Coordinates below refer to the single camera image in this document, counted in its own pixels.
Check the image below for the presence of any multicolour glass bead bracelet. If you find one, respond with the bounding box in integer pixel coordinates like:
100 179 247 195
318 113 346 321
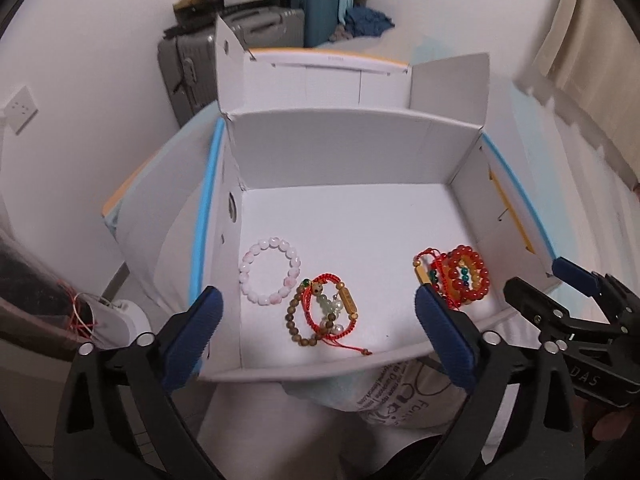
430 260 476 297

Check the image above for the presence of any teal suitcase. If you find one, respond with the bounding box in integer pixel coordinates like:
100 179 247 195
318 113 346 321
290 0 353 48

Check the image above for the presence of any light teal cloth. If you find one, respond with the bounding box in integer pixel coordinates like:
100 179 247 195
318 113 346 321
332 0 356 26

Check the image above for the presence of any brown wooden bead bracelet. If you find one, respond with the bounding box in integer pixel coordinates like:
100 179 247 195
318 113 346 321
285 280 321 346

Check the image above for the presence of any red bead bracelet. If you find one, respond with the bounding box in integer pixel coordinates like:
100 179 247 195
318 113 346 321
440 244 491 306

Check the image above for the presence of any dark blue clothing pile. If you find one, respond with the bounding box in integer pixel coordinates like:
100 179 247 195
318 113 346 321
345 5 396 41

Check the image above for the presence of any white wall socket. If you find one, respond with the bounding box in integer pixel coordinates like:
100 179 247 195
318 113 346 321
2 85 38 135

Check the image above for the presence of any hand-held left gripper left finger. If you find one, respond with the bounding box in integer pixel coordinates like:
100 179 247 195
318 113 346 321
52 286 224 480

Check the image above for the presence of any red cord bracelet gold tube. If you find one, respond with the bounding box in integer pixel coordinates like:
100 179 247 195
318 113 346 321
302 274 373 357
413 248 451 286

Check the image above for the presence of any silver suitcase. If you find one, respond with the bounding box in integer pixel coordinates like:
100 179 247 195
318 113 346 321
157 35 221 128

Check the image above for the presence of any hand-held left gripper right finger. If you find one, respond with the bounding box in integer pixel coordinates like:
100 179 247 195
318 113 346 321
414 286 586 480

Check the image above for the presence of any white pink bead bracelet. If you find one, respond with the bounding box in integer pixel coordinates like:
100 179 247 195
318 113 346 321
239 236 302 306

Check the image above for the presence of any person's right hand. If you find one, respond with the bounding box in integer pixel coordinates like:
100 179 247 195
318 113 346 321
575 400 640 443

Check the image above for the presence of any white cardboard box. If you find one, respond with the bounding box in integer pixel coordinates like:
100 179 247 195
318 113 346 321
102 14 563 386

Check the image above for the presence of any dark grey suitcase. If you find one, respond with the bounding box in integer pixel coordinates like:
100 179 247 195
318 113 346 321
222 7 306 51

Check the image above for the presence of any pearl and jade bracelet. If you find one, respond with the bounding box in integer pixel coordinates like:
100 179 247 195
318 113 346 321
316 292 347 336

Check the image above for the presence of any wide beige curtain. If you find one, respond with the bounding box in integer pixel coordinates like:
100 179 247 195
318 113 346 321
515 0 640 186

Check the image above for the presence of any white power strip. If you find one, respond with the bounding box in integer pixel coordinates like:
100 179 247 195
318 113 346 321
75 295 151 348

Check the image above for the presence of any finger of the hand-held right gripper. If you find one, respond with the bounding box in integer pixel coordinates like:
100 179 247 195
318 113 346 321
552 257 640 321
502 277 608 343

